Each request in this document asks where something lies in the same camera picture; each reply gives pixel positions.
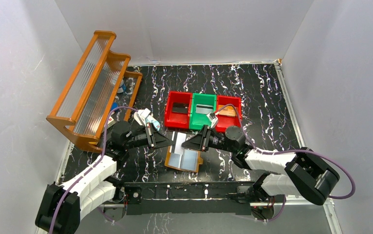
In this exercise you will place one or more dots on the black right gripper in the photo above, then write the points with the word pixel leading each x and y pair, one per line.
pixel 200 142

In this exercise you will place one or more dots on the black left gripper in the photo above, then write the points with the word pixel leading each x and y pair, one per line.
pixel 151 136

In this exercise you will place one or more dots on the white credit card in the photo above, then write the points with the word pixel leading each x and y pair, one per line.
pixel 178 138

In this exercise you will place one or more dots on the orange leather card holder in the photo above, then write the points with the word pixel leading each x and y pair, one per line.
pixel 189 161

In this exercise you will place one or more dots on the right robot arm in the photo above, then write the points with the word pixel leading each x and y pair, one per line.
pixel 297 172

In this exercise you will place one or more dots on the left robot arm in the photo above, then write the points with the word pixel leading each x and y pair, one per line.
pixel 64 206

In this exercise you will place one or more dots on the white card in green bin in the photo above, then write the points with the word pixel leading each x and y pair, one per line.
pixel 203 109

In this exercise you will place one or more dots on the black card in red bin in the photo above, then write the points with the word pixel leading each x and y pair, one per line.
pixel 180 108

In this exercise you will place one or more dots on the red plastic bin left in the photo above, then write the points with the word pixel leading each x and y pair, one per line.
pixel 175 120

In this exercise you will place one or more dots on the red plastic bin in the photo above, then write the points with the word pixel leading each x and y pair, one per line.
pixel 228 117
pixel 175 120

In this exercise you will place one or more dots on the white blue tube package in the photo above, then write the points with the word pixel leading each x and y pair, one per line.
pixel 145 116

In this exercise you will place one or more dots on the red plastic bin right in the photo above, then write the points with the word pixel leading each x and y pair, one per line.
pixel 228 117

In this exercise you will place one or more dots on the green plastic bin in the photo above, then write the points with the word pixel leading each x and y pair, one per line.
pixel 197 121

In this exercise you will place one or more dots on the white green small box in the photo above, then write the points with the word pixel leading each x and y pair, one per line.
pixel 110 122

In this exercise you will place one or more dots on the blue cap container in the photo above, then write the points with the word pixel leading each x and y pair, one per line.
pixel 114 107

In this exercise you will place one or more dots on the blue white bottle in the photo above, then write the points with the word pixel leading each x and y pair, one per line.
pixel 121 87

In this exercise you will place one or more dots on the orange wooden shelf rack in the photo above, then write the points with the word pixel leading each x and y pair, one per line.
pixel 82 109

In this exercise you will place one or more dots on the aluminium frame rail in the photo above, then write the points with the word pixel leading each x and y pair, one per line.
pixel 267 123

